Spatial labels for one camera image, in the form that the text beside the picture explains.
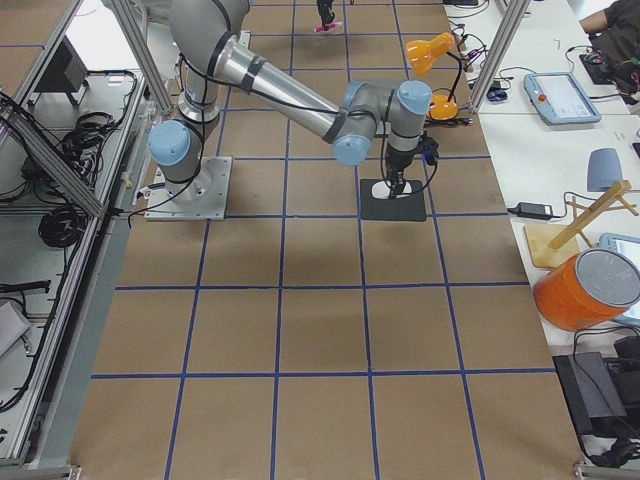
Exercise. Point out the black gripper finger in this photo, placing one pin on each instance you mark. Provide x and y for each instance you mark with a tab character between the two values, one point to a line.
322	7
329	14

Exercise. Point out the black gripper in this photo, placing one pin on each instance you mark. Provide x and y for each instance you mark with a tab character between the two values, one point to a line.
398	161

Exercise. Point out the pink highlighter pen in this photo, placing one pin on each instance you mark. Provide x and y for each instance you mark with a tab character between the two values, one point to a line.
327	27

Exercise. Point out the white computer mouse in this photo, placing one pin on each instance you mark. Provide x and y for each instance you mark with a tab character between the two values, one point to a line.
383	190

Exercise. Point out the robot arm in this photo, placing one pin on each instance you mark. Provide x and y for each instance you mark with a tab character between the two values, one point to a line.
206	34

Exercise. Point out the black mousepad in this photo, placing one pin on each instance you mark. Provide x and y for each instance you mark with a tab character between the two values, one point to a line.
376	205

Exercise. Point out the black power adapter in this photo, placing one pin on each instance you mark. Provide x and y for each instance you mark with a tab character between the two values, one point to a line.
535	211

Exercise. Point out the wooden stand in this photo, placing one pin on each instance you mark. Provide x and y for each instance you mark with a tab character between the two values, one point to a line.
550	245

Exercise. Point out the blue teach pendant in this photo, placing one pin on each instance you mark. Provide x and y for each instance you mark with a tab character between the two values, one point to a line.
559	99

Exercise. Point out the orange cylindrical container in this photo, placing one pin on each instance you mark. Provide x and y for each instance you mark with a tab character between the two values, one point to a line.
574	296

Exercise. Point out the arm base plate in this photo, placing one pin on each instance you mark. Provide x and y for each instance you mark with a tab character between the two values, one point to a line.
204	199

